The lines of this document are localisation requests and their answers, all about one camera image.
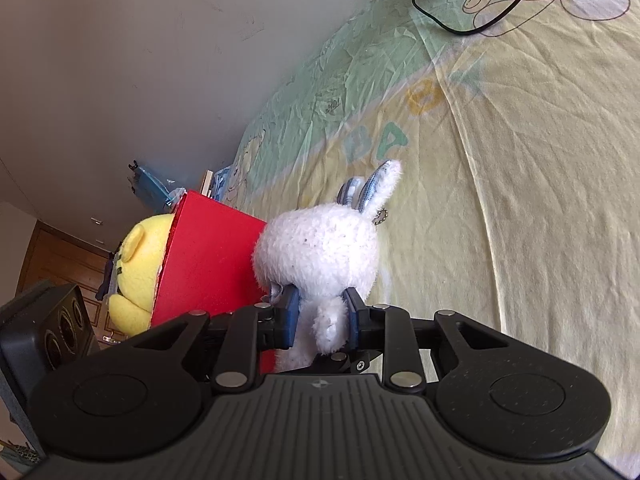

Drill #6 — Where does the patterned bed sheet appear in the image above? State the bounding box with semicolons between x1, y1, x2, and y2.
224;0;639;477

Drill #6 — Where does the white plush rabbit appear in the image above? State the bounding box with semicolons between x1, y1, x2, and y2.
253;159;402;372

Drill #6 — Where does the black camera module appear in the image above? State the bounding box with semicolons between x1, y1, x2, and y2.
0;282;101;456

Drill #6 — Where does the brown wooden door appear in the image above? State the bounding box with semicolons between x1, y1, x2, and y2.
16;221;126;347

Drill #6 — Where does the red cardboard box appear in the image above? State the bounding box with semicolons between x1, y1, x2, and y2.
148;188;278;375

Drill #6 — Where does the black charger with cable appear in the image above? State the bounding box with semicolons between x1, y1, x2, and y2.
411;0;522;37

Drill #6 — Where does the yellow tiger plush toy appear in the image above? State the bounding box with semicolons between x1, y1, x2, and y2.
107;214;175;337

